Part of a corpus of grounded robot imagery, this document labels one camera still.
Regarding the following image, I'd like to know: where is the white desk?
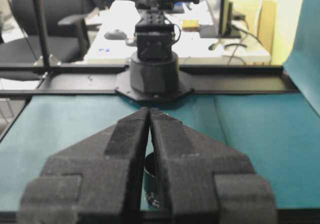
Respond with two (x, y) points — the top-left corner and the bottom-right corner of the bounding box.
(83, 0), (272, 65)

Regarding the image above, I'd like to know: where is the grey computer mouse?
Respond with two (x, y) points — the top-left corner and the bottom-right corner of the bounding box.
(104, 29), (128, 40)

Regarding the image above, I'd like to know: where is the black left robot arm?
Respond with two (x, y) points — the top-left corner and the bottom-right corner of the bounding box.
(130, 0), (179, 94)

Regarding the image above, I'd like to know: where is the yellow sticky note pad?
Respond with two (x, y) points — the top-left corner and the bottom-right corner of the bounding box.
(181, 19), (200, 30)

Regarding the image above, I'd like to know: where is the black computer monitor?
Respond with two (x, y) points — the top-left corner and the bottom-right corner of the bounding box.
(199, 0), (241, 38)

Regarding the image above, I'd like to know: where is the black office chair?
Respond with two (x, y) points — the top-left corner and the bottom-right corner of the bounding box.
(0, 0), (95, 66)

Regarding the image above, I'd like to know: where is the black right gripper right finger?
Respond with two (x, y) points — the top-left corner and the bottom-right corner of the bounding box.
(150, 108), (277, 224)

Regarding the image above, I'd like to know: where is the black vertical frame post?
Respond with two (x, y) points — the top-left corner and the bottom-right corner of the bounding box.
(32, 0), (61, 68)

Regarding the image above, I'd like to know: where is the black monitor cable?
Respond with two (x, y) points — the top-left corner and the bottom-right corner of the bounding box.
(208, 16), (266, 65)

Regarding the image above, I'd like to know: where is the black aluminium frame rail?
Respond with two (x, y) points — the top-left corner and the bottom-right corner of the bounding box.
(0, 63), (298, 99)

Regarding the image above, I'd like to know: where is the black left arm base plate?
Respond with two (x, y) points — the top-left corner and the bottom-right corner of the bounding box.
(115, 70), (194, 103)

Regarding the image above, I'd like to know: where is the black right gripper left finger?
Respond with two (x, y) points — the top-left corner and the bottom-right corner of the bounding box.
(17, 107), (150, 224)

